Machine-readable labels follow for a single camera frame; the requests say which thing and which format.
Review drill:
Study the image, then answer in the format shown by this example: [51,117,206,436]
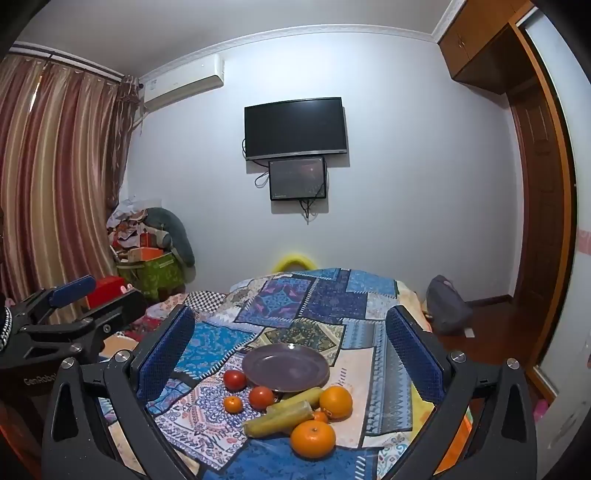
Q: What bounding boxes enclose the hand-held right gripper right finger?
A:
[383,305,539,480]

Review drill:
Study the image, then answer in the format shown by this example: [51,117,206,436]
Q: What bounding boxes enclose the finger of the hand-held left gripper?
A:
[9,275,97,325]
[18,291,148,357]

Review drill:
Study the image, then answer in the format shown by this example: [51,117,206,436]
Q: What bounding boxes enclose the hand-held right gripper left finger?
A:
[41,304,204,480]

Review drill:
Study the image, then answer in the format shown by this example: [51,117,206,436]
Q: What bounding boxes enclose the large orange with sticker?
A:
[318,385,354,422]

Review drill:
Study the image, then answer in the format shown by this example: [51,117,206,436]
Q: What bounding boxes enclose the brown round plate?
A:
[241,343,330,393]

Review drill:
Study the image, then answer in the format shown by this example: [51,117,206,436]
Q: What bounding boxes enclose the orange mandarin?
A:
[290,420,337,460]

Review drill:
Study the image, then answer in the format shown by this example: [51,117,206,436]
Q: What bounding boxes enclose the red box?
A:
[87,276,126,310]

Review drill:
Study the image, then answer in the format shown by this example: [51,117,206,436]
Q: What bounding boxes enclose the yellow orange blanket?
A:
[409,385,476,432]

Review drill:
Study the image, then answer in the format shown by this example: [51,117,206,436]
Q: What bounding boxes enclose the grey bag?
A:
[426,275,474,335]

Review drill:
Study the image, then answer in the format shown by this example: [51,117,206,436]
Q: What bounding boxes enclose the orange box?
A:
[127,248,165,264]

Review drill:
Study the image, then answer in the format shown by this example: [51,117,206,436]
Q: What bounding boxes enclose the pile of clutter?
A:
[106,198,162,259]

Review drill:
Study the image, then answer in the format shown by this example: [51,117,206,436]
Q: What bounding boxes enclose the grey plush toy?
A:
[145,208,196,268]

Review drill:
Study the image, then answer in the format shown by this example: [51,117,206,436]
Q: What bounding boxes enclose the blue patchwork blanket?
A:
[99,267,476,480]

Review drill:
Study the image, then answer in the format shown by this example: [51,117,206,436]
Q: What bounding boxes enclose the striped brown curtain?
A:
[0,54,140,308]

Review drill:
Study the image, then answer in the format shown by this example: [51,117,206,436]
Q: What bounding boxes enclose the wooden door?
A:
[507,85,580,374]

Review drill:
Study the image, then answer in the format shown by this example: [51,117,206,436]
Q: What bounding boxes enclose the white air conditioner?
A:
[139,54,225,112]

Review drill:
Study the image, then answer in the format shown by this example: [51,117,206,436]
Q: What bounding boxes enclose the wooden overhead cabinet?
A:
[438,0,539,95]

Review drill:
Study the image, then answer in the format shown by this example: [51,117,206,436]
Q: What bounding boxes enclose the yellow ring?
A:
[271,251,316,274]

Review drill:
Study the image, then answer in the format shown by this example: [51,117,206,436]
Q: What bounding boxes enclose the small black wall monitor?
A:
[269,157,328,201]

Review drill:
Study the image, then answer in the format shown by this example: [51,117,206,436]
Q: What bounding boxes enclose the black wall television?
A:
[244,97,348,161]

